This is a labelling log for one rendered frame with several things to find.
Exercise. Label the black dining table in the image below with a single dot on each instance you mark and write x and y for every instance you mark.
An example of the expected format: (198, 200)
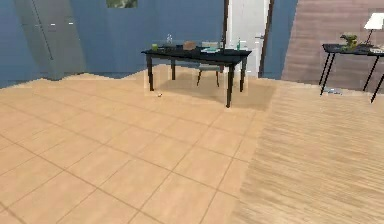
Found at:
(213, 56)

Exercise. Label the teal book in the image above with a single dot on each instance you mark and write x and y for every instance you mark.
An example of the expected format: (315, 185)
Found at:
(210, 50)

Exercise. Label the white table lamp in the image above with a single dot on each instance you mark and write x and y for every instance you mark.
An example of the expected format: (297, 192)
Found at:
(374, 26)

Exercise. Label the green cup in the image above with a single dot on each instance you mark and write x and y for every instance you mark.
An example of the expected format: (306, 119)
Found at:
(154, 47)

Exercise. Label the grey chair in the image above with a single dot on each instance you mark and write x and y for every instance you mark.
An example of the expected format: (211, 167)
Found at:
(208, 68)

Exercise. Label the green house plant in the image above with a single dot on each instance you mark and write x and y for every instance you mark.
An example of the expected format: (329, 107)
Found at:
(349, 41)

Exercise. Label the green bottle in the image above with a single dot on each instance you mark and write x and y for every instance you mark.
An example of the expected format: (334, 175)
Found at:
(238, 44)

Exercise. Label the framed green picture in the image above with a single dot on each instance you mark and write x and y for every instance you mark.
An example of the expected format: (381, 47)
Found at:
(121, 3)

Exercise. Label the white room door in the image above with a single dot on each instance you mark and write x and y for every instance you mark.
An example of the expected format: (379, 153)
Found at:
(246, 23)

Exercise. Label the grey floor object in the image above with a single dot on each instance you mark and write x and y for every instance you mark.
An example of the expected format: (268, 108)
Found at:
(333, 90)

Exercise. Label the black side table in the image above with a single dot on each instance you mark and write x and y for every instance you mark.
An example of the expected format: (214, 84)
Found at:
(350, 50)

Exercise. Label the clear glass bottle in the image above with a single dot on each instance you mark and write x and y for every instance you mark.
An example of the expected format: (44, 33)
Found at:
(169, 39)

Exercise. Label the brown box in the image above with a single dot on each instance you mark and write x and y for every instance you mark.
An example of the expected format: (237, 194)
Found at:
(189, 45)

